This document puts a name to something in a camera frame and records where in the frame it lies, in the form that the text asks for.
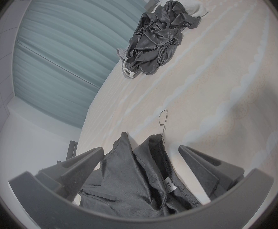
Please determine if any pile of clothes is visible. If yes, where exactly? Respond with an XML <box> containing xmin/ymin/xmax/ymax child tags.
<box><xmin>116</xmin><ymin>0</ymin><xmax>209</xmax><ymax>80</ymax></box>

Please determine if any grey bedside table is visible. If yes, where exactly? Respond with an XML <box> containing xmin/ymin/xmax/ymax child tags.
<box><xmin>145</xmin><ymin>0</ymin><xmax>159</xmax><ymax>12</ymax></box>

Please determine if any black T-shirt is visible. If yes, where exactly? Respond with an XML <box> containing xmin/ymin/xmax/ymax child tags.
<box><xmin>78</xmin><ymin>110</ymin><xmax>202</xmax><ymax>218</ymax></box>

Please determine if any blue-green curtain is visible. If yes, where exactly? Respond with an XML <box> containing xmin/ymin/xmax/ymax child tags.
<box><xmin>16</xmin><ymin>0</ymin><xmax>146</xmax><ymax>88</ymax></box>
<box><xmin>13</xmin><ymin>45</ymin><xmax>101</xmax><ymax>129</ymax></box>

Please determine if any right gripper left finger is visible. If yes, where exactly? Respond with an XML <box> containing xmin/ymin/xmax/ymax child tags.
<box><xmin>35</xmin><ymin>147</ymin><xmax>105</xmax><ymax>201</ymax></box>

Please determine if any bed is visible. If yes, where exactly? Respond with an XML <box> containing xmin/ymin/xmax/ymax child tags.
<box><xmin>77</xmin><ymin>0</ymin><xmax>278</xmax><ymax>207</ymax></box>

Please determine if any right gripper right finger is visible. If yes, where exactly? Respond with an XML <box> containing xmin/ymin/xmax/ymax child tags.
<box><xmin>178</xmin><ymin>145</ymin><xmax>245</xmax><ymax>199</ymax></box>

